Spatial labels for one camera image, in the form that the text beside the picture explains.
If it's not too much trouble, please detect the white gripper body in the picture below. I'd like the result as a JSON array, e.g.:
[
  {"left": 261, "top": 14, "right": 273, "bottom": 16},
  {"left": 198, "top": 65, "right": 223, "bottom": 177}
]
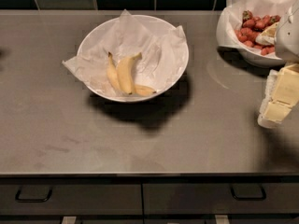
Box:
[{"left": 275, "top": 1, "right": 299, "bottom": 63}]

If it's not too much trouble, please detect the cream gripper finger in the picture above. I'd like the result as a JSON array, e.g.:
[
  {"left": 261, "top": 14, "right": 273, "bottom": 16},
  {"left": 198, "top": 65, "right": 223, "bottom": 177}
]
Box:
[
  {"left": 257, "top": 70, "right": 278, "bottom": 129},
  {"left": 264, "top": 63, "right": 299, "bottom": 123}
]

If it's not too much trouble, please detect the yellow banana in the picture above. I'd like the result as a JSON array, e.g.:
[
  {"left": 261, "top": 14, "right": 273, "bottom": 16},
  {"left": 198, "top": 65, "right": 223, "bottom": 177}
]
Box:
[
  {"left": 107, "top": 52, "right": 156, "bottom": 96},
  {"left": 117, "top": 53, "right": 142, "bottom": 94}
]

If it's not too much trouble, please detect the yellow banana front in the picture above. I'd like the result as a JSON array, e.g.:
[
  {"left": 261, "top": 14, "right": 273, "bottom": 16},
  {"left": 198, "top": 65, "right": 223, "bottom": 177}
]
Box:
[{"left": 117, "top": 53, "right": 142, "bottom": 94}]

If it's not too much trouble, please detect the white bowl with strawberries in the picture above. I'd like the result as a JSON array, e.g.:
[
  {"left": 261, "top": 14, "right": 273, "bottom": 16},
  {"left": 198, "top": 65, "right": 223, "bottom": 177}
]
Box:
[{"left": 216, "top": 7, "right": 285, "bottom": 68}]

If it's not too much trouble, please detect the white paper in strawberry bowl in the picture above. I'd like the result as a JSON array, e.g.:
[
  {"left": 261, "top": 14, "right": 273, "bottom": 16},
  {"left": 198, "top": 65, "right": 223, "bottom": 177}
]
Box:
[{"left": 222, "top": 0, "right": 299, "bottom": 61}]

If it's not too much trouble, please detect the white bowl with bananas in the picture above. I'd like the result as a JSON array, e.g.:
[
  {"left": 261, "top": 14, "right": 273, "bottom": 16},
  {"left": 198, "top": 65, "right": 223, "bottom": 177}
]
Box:
[{"left": 76, "top": 14, "right": 190, "bottom": 104}]

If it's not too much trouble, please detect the red strawberries pile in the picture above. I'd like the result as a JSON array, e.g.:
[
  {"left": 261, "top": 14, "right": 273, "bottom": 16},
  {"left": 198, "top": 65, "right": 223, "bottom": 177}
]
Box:
[{"left": 235, "top": 10, "right": 280, "bottom": 56}]

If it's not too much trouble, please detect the white paper liner sheet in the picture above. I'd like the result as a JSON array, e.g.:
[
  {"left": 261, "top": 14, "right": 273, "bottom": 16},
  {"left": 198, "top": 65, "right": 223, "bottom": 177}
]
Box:
[{"left": 62, "top": 9, "right": 189, "bottom": 99}]

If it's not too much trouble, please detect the right grey drawer front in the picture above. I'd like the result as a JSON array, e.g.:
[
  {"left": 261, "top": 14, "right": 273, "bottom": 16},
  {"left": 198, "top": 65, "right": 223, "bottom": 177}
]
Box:
[{"left": 143, "top": 183, "right": 299, "bottom": 215}]

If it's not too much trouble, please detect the grey drawer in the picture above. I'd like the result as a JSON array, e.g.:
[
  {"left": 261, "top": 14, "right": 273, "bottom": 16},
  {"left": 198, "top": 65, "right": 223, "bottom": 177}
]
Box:
[
  {"left": 0, "top": 185, "right": 142, "bottom": 216},
  {"left": 143, "top": 183, "right": 299, "bottom": 215}
]

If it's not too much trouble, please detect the left grey drawer front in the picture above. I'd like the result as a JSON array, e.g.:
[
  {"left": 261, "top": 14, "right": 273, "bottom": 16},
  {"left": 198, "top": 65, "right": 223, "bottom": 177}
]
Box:
[{"left": 0, "top": 185, "right": 142, "bottom": 216}]

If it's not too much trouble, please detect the right black drawer handle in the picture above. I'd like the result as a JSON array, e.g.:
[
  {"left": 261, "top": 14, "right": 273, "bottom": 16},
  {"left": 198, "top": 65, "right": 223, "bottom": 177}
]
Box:
[{"left": 230, "top": 184, "right": 267, "bottom": 201}]

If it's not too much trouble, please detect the black drawer handle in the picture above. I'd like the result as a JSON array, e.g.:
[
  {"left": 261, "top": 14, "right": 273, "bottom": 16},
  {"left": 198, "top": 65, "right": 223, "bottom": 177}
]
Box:
[
  {"left": 15, "top": 186, "right": 52, "bottom": 203},
  {"left": 230, "top": 184, "right": 267, "bottom": 201}
]

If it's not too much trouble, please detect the left black drawer handle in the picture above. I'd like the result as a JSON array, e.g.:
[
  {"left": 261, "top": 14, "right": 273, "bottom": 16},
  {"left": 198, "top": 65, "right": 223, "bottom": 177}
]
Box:
[{"left": 15, "top": 186, "right": 52, "bottom": 203}]

